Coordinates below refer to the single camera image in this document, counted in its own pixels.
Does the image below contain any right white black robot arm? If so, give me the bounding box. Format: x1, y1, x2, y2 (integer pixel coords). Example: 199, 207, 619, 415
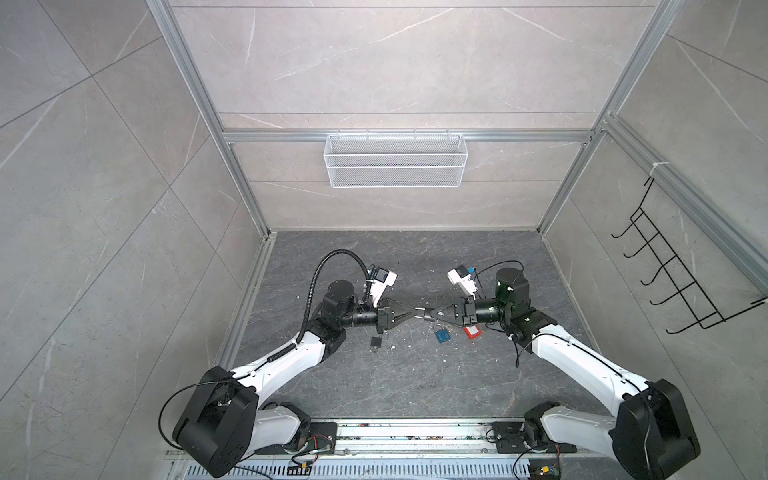
417, 266, 701, 479

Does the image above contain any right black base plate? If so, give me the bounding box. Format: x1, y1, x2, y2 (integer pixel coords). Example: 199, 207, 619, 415
485, 420, 578, 454

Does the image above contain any blue padlock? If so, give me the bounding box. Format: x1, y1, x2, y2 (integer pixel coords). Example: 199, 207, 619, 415
433, 325, 451, 344

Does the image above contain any black wire hook rack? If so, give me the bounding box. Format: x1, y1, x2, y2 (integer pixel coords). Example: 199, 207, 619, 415
611, 176, 767, 335

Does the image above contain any red padlock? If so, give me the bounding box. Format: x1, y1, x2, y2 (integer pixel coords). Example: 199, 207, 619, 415
463, 325, 482, 339

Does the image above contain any white wire mesh basket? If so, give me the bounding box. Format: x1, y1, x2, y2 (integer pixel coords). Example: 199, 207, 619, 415
323, 133, 469, 188

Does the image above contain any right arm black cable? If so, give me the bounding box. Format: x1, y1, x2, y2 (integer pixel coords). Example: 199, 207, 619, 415
473, 259, 526, 283

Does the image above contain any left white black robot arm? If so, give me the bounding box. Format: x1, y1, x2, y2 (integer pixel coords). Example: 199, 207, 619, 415
172, 280, 416, 478

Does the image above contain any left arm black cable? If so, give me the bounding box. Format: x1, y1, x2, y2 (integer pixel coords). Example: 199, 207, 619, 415
296, 248, 370, 344

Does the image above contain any aluminium front rail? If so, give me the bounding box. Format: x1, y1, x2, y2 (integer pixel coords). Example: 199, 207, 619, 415
224, 407, 622, 466

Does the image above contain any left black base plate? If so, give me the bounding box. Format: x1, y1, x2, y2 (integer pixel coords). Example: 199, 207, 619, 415
258, 421, 338, 455

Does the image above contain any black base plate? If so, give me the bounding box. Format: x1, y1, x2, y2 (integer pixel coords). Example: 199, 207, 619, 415
485, 420, 578, 454
258, 421, 338, 455

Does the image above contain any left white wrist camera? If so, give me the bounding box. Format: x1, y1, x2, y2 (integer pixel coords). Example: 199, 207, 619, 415
366, 265, 397, 307

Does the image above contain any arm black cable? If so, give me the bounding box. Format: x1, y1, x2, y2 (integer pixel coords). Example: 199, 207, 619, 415
296, 248, 370, 344
473, 259, 526, 283

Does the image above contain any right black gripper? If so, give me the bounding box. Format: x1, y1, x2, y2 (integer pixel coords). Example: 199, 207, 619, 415
432, 298, 513, 328

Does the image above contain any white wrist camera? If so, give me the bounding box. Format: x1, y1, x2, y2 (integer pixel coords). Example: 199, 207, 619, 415
366, 265, 397, 307
447, 265, 478, 298

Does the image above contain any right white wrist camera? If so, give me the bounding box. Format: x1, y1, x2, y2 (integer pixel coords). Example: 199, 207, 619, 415
447, 265, 478, 298

